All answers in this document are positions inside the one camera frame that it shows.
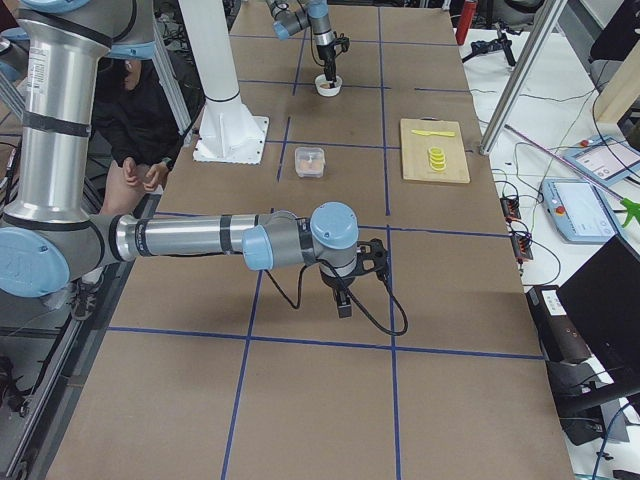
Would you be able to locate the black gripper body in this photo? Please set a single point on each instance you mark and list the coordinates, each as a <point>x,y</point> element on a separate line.
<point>327,53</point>
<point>337,284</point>

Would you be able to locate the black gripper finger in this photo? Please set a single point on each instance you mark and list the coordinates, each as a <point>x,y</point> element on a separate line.
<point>343,303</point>
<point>330,72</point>

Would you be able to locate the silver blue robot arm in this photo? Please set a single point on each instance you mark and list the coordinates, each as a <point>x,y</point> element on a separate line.
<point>313,15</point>
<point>48,240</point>

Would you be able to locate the clear plastic egg box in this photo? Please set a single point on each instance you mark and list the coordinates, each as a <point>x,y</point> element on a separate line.
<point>306,152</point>

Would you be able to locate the brown egg in box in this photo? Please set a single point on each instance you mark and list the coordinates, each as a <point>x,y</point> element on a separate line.
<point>311,166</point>

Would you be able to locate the black computer box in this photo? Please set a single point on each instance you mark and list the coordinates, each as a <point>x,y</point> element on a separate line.
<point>595,312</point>

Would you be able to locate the white bowl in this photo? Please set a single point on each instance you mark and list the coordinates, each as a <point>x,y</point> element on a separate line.
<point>320,79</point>

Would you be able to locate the blue tape strip far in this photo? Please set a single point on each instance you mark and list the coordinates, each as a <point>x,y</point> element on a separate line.
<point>300,55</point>

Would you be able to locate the blue tape strip lengthwise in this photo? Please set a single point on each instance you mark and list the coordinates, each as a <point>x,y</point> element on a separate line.
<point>386,152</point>

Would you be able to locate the yellow plastic knife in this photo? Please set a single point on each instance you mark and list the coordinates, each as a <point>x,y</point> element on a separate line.
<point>449,134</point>

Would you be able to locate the yellow lemon slices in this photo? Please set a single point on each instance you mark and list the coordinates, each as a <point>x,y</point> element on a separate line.
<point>437,159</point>

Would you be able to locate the wooden cutting board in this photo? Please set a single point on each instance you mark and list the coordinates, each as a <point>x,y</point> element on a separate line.
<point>414,152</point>

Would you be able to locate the red bottle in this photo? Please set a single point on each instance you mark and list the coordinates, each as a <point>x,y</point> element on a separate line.
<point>467,13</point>

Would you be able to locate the seated person in black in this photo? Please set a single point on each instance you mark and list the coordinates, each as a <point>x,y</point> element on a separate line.
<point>131,112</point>

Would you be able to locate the teach pendant tablet near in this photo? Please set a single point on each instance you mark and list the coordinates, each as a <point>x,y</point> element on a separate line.
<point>579,212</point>

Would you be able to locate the teach pendant tablet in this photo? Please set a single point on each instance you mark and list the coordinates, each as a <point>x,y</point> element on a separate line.
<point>604,159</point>
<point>579,212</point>

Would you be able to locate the blue tape strip crosswise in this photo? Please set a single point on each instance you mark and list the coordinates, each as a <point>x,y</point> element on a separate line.
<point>337,344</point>

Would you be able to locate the teach pendant tablet far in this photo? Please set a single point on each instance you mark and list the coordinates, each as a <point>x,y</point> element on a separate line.
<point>604,159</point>

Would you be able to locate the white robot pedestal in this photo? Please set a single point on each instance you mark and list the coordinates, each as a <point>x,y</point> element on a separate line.
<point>228,131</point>

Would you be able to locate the aluminium frame post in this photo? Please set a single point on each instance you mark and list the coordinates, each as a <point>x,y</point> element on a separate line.
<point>543,26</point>

